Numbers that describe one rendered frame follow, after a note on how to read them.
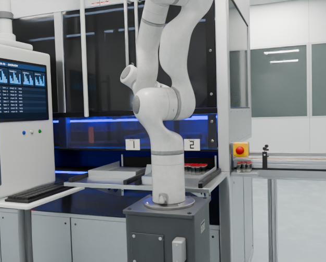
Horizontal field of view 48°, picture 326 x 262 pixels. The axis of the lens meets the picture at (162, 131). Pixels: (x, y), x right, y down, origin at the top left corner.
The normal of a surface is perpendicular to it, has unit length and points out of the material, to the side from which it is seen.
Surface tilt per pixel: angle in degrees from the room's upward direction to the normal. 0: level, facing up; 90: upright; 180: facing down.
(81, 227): 90
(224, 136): 90
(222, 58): 90
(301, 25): 90
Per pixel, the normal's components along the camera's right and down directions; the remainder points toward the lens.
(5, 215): -0.34, 0.06
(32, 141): 0.93, -0.01
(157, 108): 0.53, 0.07
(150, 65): 0.36, -0.10
